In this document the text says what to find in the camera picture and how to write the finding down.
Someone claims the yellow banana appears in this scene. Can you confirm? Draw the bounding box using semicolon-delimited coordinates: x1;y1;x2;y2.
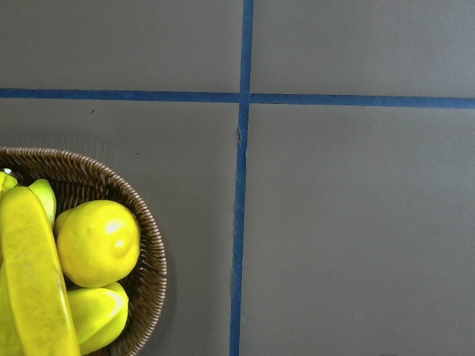
28;179;56;228
1;186;80;355

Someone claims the brown wicker basket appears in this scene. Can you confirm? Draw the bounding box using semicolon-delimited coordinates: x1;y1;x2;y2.
1;146;168;356

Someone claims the yellow lemon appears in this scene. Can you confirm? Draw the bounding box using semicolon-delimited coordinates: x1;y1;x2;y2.
54;200;141;288

